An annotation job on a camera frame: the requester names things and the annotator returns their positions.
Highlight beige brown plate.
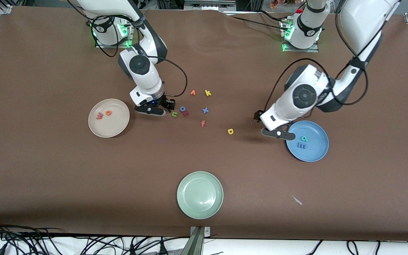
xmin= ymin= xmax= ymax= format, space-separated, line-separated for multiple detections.
xmin=88 ymin=98 xmax=130 ymax=138

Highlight blue plate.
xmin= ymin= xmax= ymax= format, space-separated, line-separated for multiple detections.
xmin=285 ymin=120 xmax=329 ymax=163

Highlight pale green plate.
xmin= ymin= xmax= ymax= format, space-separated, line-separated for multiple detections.
xmin=176 ymin=171 xmax=224 ymax=220

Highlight black equipment rack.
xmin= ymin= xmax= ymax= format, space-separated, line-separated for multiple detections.
xmin=156 ymin=0 xmax=261 ymax=11

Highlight dried orange flowers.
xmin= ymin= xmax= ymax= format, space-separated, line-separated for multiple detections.
xmin=269 ymin=0 xmax=306 ymax=10

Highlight aluminium stand profile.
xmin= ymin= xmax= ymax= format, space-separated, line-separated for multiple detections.
xmin=188 ymin=226 xmax=211 ymax=255

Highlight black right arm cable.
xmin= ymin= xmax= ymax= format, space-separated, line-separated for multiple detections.
xmin=90 ymin=14 xmax=188 ymax=111

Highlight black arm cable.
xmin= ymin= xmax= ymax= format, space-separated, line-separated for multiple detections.
xmin=254 ymin=21 xmax=382 ymax=123
xmin=90 ymin=14 xmax=188 ymax=111

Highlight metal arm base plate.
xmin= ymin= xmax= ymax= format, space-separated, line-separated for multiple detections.
xmin=94 ymin=21 xmax=136 ymax=49
xmin=279 ymin=17 xmax=320 ymax=53

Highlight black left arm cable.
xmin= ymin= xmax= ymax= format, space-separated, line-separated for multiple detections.
xmin=254 ymin=21 xmax=382 ymax=123

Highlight black cable on table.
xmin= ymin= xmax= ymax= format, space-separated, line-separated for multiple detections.
xmin=222 ymin=10 xmax=289 ymax=32

